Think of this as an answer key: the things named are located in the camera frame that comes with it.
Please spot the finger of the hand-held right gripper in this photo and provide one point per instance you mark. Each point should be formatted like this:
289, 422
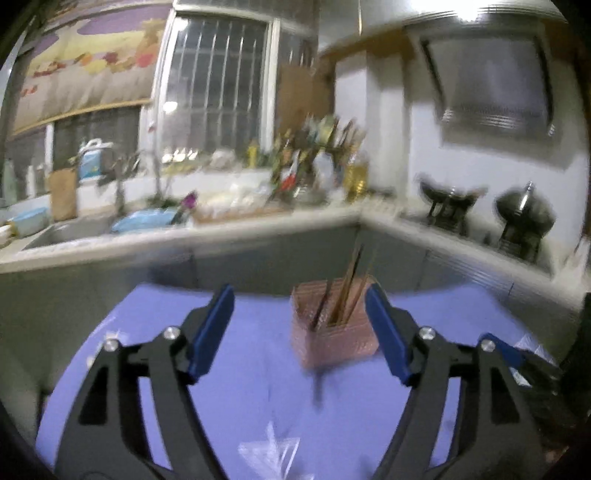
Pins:
501, 353

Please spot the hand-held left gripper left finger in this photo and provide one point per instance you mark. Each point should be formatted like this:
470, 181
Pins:
212, 332

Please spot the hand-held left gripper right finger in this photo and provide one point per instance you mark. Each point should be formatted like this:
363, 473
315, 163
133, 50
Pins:
385, 332

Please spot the light brown wooden chopstick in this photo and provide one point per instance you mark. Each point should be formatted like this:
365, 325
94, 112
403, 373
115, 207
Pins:
358, 300
351, 286

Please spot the pink perforated plastic basket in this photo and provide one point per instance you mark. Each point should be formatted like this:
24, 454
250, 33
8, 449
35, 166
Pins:
337, 344

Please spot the blue printed tablecloth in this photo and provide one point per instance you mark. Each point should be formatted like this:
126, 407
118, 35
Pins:
258, 383

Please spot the gas stove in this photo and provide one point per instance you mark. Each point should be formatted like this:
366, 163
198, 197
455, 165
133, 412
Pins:
517, 247

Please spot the blue plastic basin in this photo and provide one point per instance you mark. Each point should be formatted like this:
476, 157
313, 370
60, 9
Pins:
147, 219

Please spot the black wok with lid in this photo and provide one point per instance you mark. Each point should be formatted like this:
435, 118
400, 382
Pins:
524, 212

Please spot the yellow oil bottle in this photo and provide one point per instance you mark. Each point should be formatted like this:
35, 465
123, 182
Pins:
358, 177

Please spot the chrome faucet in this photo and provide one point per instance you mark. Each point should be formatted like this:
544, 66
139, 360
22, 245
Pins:
121, 184

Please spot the steel sink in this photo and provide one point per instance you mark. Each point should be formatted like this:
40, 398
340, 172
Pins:
69, 233

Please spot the brown paper bag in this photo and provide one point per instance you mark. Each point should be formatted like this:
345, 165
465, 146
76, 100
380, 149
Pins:
63, 194

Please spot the blue and white jug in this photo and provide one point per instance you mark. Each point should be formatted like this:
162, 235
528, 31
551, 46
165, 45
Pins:
94, 161

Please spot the wooden cutting board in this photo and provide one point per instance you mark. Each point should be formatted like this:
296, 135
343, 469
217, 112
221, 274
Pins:
304, 99

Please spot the barred window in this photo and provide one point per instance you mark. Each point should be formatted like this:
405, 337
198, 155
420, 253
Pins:
217, 78

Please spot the range hood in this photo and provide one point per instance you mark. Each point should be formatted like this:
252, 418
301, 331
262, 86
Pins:
494, 78

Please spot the printed window shade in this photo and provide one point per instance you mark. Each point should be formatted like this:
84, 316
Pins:
92, 60

